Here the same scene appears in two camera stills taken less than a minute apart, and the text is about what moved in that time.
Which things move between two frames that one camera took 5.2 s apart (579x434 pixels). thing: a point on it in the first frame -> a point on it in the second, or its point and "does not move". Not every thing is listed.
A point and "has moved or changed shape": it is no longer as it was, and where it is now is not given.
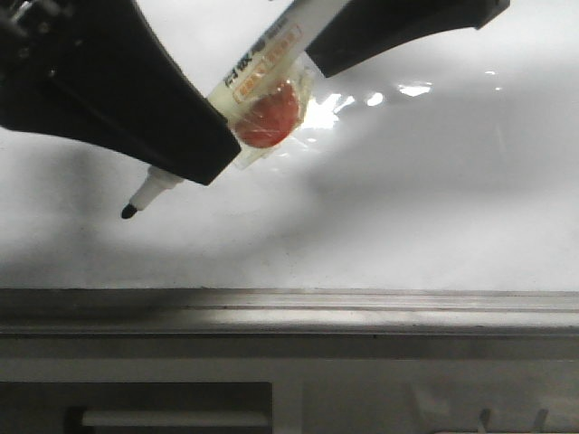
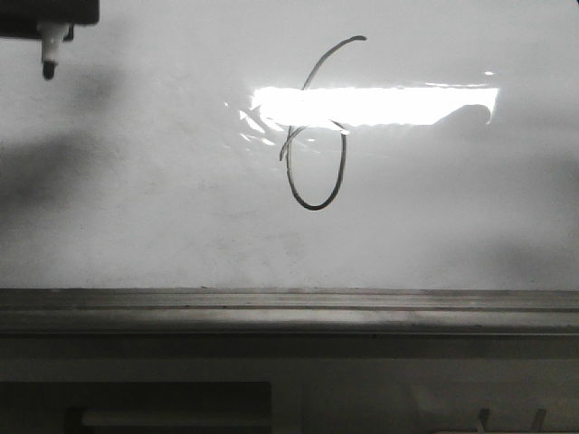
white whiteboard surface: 446,165 does not move
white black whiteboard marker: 275,54 has moved or changed shape
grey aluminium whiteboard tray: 242,311 does not move
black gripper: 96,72 -> 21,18
